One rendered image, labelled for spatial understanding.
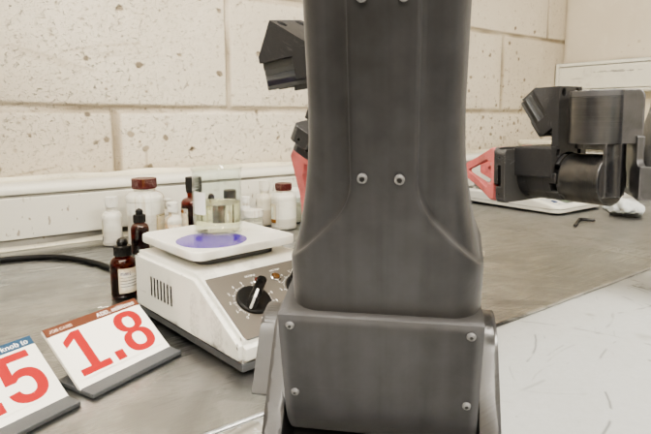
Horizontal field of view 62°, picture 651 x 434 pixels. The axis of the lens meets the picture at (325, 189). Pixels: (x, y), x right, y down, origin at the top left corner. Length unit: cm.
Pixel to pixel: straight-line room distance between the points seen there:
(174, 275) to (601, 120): 46
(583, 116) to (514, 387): 31
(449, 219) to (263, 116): 100
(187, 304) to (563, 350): 34
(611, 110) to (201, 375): 48
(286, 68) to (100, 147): 62
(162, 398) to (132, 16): 75
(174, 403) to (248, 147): 76
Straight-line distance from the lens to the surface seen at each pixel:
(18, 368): 47
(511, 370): 50
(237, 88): 112
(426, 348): 18
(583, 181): 65
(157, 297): 57
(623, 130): 66
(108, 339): 51
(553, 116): 68
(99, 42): 103
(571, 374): 51
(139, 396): 46
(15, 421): 45
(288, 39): 45
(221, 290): 49
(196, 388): 46
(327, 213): 17
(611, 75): 187
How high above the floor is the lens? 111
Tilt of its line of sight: 8 degrees down
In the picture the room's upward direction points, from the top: straight up
